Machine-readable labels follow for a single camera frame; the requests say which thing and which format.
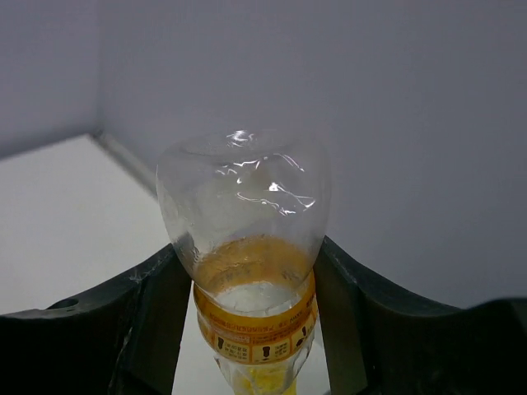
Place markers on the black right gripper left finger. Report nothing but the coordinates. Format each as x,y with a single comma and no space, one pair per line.
120,337

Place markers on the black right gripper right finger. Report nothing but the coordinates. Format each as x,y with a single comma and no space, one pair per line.
380,338

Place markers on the small bottle yellow cap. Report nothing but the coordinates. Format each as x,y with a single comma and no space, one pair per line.
246,213

